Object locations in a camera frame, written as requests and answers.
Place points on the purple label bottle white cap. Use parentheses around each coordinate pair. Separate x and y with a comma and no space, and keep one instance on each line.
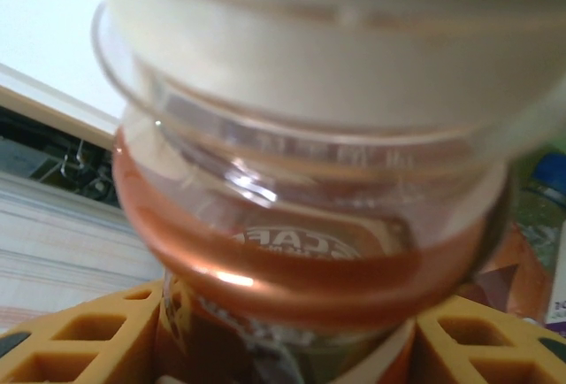
(558,317)

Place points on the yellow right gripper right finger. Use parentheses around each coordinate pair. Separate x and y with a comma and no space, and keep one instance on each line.
(426,357)

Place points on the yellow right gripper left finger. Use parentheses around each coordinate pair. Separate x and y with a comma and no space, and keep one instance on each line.
(137,340)

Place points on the orange brown label tea bottle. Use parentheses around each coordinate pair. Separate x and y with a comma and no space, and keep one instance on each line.
(522,260)

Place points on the copper label coffee bottle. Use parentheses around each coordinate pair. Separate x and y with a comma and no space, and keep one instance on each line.
(287,92)

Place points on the corrugated translucent side panel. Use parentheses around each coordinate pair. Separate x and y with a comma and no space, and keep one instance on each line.
(53,247)

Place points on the crushed blue label bottle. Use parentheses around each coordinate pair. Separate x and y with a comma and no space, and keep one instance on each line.
(552,174)

